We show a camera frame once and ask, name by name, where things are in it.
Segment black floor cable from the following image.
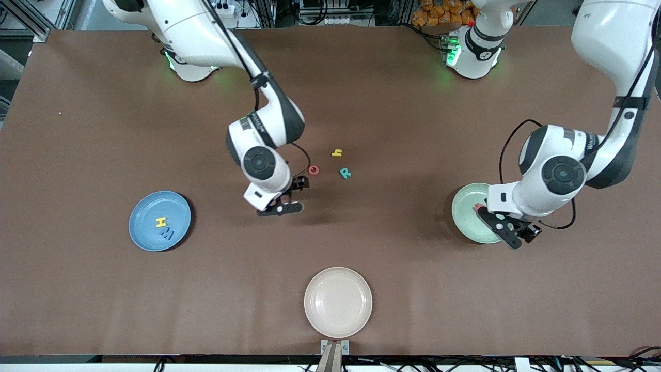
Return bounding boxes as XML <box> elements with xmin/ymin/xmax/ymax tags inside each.
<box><xmin>627</xmin><ymin>345</ymin><xmax>661</xmax><ymax>365</ymax></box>

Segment green plate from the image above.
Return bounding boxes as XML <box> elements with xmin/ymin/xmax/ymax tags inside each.
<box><xmin>451</xmin><ymin>182</ymin><xmax>504</xmax><ymax>245</ymax></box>

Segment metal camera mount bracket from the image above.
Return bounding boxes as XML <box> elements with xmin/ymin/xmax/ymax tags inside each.
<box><xmin>320</xmin><ymin>339</ymin><xmax>350</xmax><ymax>372</ymax></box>

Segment beige plate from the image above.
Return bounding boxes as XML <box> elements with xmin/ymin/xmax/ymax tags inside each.
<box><xmin>304</xmin><ymin>267</ymin><xmax>373</xmax><ymax>339</ymax></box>

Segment blue plate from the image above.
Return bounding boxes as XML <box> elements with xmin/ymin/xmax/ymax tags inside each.
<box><xmin>128</xmin><ymin>191</ymin><xmax>192</xmax><ymax>252</ymax></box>

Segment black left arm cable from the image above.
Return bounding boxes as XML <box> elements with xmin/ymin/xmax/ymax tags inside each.
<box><xmin>498</xmin><ymin>0</ymin><xmax>661</xmax><ymax>230</ymax></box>

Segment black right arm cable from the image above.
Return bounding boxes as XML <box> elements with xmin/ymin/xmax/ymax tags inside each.
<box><xmin>204</xmin><ymin>0</ymin><xmax>312</xmax><ymax>179</ymax></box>

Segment orange packaged snacks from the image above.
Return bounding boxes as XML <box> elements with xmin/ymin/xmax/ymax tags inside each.
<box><xmin>412</xmin><ymin>0</ymin><xmax>478</xmax><ymax>27</ymax></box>

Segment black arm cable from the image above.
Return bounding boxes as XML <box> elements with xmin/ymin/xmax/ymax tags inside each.
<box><xmin>204</xmin><ymin>0</ymin><xmax>312</xmax><ymax>179</ymax></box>
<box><xmin>498</xmin><ymin>0</ymin><xmax>661</xmax><ymax>230</ymax></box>

